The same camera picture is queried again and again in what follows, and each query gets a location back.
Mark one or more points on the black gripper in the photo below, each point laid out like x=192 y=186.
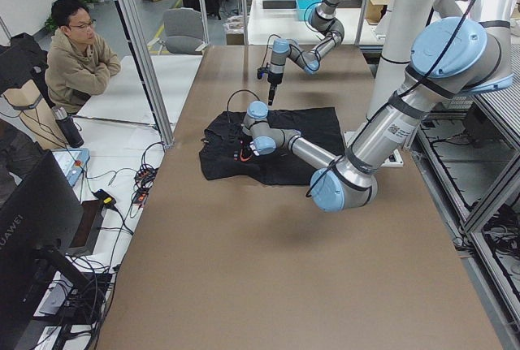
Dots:
x=275 y=79

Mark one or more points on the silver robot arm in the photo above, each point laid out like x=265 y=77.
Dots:
x=322 y=18
x=446 y=48

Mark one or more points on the grey office chair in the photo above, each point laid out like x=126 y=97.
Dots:
x=183 y=31

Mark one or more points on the red black power strip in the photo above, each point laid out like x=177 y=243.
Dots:
x=143 y=181

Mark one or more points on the man in beige hoodie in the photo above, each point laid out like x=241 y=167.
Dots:
x=80 y=62

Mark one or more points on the black water bottle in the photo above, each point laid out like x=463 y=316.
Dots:
x=67 y=126

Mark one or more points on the teach pendant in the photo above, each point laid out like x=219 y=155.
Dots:
x=73 y=162

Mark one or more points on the black computer monitor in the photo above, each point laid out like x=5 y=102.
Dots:
x=38 y=223

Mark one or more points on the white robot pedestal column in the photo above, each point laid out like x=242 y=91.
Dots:
x=391 y=117

